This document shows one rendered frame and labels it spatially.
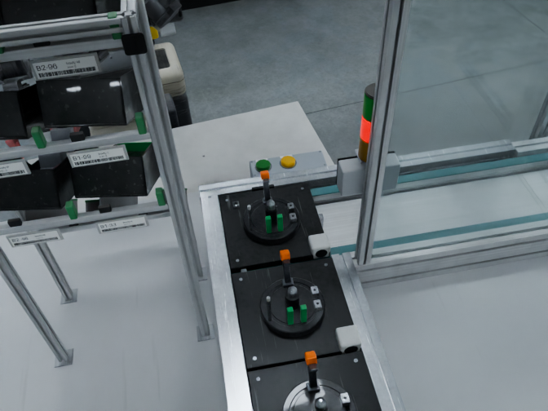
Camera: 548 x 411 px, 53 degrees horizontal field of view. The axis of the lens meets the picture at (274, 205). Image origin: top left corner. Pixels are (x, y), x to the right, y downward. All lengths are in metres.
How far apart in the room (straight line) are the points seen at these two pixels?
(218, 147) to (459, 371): 0.96
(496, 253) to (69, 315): 1.05
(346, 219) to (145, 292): 0.54
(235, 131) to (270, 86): 1.72
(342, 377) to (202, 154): 0.88
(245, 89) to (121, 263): 2.17
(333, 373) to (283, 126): 0.93
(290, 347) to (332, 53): 2.86
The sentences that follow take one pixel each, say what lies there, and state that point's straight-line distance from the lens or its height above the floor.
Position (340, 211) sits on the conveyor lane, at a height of 0.92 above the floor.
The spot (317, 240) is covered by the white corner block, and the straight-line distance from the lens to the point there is 1.31.
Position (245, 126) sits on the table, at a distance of 1.83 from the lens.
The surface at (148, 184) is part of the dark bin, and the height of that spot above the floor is 1.32.
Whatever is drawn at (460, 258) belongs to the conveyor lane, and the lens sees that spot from 1.42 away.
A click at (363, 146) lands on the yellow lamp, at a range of 1.08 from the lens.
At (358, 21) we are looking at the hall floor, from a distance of 4.19.
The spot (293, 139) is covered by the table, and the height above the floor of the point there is 0.86.
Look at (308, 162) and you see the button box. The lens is 1.54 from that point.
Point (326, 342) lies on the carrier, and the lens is 1.18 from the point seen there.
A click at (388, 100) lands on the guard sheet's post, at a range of 0.99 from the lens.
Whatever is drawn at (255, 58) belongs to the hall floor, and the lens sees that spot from 3.78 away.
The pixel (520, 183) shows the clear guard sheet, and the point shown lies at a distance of 1.31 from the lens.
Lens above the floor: 2.00
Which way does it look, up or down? 47 degrees down
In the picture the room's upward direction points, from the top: 3 degrees counter-clockwise
